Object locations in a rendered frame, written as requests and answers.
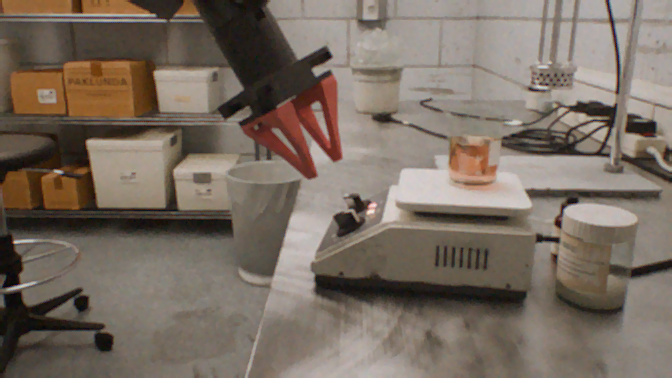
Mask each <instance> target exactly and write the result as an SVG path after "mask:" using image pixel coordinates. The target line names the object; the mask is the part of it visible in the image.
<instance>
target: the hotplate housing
mask: <svg viewBox="0 0 672 378"><path fill-rule="evenodd" d="M390 188H391V189H390V193H389V197H387V201H386V205H385V209H384V213H383V218H382V222H381V223H380V224H379V225H377V226H375V227H372V228H370V229H368V230H366V231H364V232H362V233H360V234H357V235H355V236H353V237H351V238H349V239H346V240H344V241H342V242H340V243H338V244H336V246H334V247H332V248H329V249H327V250H325V251H323V252H320V253H318V254H315V255H314V257H313V259H312V261H311V271H313V273H315V276H314V283H326V284H341V285H354V286H369V287H382V288H397V289H411V290H425V291H439V292H442V293H453V294H467V295H482V296H495V297H510V298H524V299H526V298H527V288H531V284H532V273H533V264H534V253H535V244H537V243H542V242H543V234H542V233H537V232H536V231H535V229H534V227H533V224H532V222H531V220H530V218H529V216H527V217H509V216H489V215H470V213H450V212H430V211H410V210H402V209H399V208H397V207H396V205H395V199H396V194H397V189H398V185H392V186H390Z"/></svg>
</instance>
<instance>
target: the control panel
mask: <svg viewBox="0 0 672 378"><path fill-rule="evenodd" d="M390 189H391V188H387V189H385V190H383V191H381V192H379V193H377V194H375V195H373V196H371V197H369V198H367V199H368V200H371V202H372V203H371V204H373V203H375V205H374V206H373V207H370V208H369V207H367V208H366V209H365V210H363V211H362V212H359V213H357V216H364V218H365V219H366V222H365V223H364V224H363V225H362V226H361V227H359V228H358V229H356V230H354V231H353V232H351V233H349V234H347V235H344V236H340V237H339V236H337V234H336V232H337V230H338V229H339V227H338V225H337V224H336V222H335V220H334V219H332V221H330V224H329V226H328V228H327V230H326V232H325V234H324V236H323V238H322V240H321V242H320V244H319V247H318V249H317V251H316V253H315V254H318V253H320V252H323V251H325V250H327V249H329V248H332V247H334V246H336V244H338V243H340V242H342V241H344V240H346V239H349V238H351V237H353V236H355V235H357V234H360V233H362V232H364V231H366V230H368V229H370V228H372V227H375V226H377V225H379V224H380V223H381V222H382V218H383V213H384V209H385V205H386V201H387V197H389V193H390ZM367 199H365V200H367ZM371 209H374V211H372V212H371V213H369V214H367V212H368V211H369V210H371Z"/></svg>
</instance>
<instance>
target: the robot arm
mask: <svg viewBox="0 0 672 378"><path fill-rule="evenodd" d="M125 1H127V2H129V3H131V4H133V5H135V6H137V7H140V8H143V9H145V10H147V11H149V13H151V14H153V15H155V16H157V17H159V18H161V19H164V20H166V21H168V22H170V21H171V19H172V18H173V17H174V16H175V15H176V14H177V12H178V11H179V10H180V8H181V7H182V6H183V4H184V1H186V0H125ZM191 1H192V2H193V4H194V6H195V8H196V10H197V12H198V14H199V15H200V17H201V19H202V20H203V22H204V24H205V25H207V27H208V30H209V31H210V33H211V35H212V37H215V38H214V40H215V42H216V43H217V45H218V47H219V48H220V50H221V53H222V54H223V56H224V58H225V60H226V61H228V63H229V65H230V66H231V68H232V70H233V71H234V73H235V75H236V77H237V79H238V81H239V83H240V84H241V86H242V88H243V89H244V90H242V91H241V92H239V93H238V94H236V95H235V96H233V97H232V98H231V99H229V100H228V101H226V102H225V104H222V105H221V106H219V107H218V108H217V110H218V111H219V113H220V115H221V116H222V118H224V120H227V119H229V118H231V117H232V116H234V115H235V114H236V113H237V112H239V111H241V110H243V109H245V108H246V107H250V109H251V110H252V112H253V114H252V115H250V116H247V117H246V118H244V119H242V120H241V121H239V122H238V124H239V126H240V128H241V129H242V132H243V134H244V135H245V136H247V137H249V138H251V139H253V140H254V141H256V142H258V143H259V144H261V145H262V146H264V147H266V148H267V149H269V150H270V151H272V152H274V153H276V154H278V155H280V156H281V157H282V159H284V160H285V161H286V162H287V163H289V164H290V165H291V166H292V167H293V168H294V169H296V170H297V171H298V172H299V173H300V174H301V175H304V176H305V177H306V178H307V179H309V180H310V179H314V178H316V177H318V173H317V170H316V167H315V164H314V161H313V157H312V154H311V152H310V149H309V146H308V144H307V141H306V138H305V136H304V133H302V130H301V126H300V124H301V125H302V126H304V128H305V130H306V131H307V132H308V134H309V135H310V136H311V137H312V138H313V140H314V141H315V142H316V143H317V144H318V146H319V147H320V148H321V149H322V150H323V152H324V153H325V154H326V155H327V156H328V157H329V159H330V160H332V161H333V162H334V163H336V162H338V161H341V160H342V159H343V152H342V146H341V139H340V133H339V123H338V81H337V79H336V77H335V76H334V74H333V71H332V69H328V70H326V71H324V72H323V74H321V75H319V76H317V77H316V76H315V74H314V72H313V70H312V69H313V68H314V67H316V66H318V65H320V64H321V65H322V64H324V63H326V62H327V61H329V60H330V59H333V58H334V56H333V54H332V53H330V51H329V49H328V46H327V45H324V46H322V47H320V49H319V50H317V51H315V52H313V53H311V54H309V55H307V56H306V57H303V58H301V59H299V60H298V58H297V57H296V55H295V53H294V51H293V50H292V47H291V45H290V43H289V42H288V40H287V38H286V36H285V34H284V33H283V31H282V29H281V27H280V26H278V23H277V21H276V19H275V18H274V16H273V14H272V12H271V11H270V9H269V8H266V7H267V4H268V3H269V1H270V0H191ZM295 95H296V96H295ZM293 96H295V97H294V98H292V99H290V98H291V97H293ZM288 99H290V100H288ZM286 100H288V102H287V103H285V104H284V105H282V106H281V107H279V108H277V106H279V105H281V104H283V103H284V102H286ZM317 102H319V103H320V105H321V109H322V113H323V117H324V121H325V125H326V130H327V134H328V138H329V141H328V139H327V138H326V136H325V135H324V133H323V132H322V130H321V126H320V124H319V122H318V120H317V118H316V116H315V114H314V112H313V110H312V105H313V104H315V103H317ZM299 123H300V124H299ZM274 127H277V128H279V130H280V131H281V133H282V134H283V135H284V137H285V138H286V139H287V141H288V142H289V143H290V145H291V146H292V147H293V148H294V150H295V151H296V153H297V155H298V156H297V155H296V154H295V153H294V152H293V151H292V150H291V149H290V148H289V147H288V146H287V145H286V144H285V143H284V142H283V141H282V140H281V139H280V138H279V137H278V136H277V135H276V134H274V133H273V132H272V130H271V128H274Z"/></svg>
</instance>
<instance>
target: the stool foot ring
mask: <svg viewBox="0 0 672 378"><path fill-rule="evenodd" d="M14 244H15V246H17V245H28V244H53V245H61V246H64V247H61V248H56V249H53V250H49V251H46V253H41V254H38V255H35V256H31V257H28V258H23V259H22V258H21V255H18V253H17V252H16V258H15V259H13V260H10V261H0V295H4V294H10V293H15V291H20V290H24V289H28V288H32V287H35V286H38V285H41V284H45V283H48V282H50V281H53V280H55V279H57V278H59V277H62V275H64V274H66V273H67V272H69V271H70V270H72V269H73V268H74V267H75V266H76V265H77V264H79V263H80V262H81V260H82V251H81V249H80V248H79V247H78V246H75V245H73V244H71V243H68V242H64V241H57V240H23V241H14ZM68 249H73V250H74V251H75V252H76V259H75V260H74V261H73V262H72V263H71V264H70V265H69V266H67V267H66V268H64V269H63V270H60V271H58V272H56V273H54V274H51V276H49V277H46V278H43V279H40V280H37V281H34V282H30V283H26V284H22V285H18V286H13V287H8V288H2V289H1V287H2V285H3V283H4V280H5V278H10V277H15V276H17V275H19V274H21V273H22V271H23V264H26V263H29V262H32V261H35V260H38V259H41V258H45V257H49V256H52V255H55V254H58V252H62V251H65V250H68Z"/></svg>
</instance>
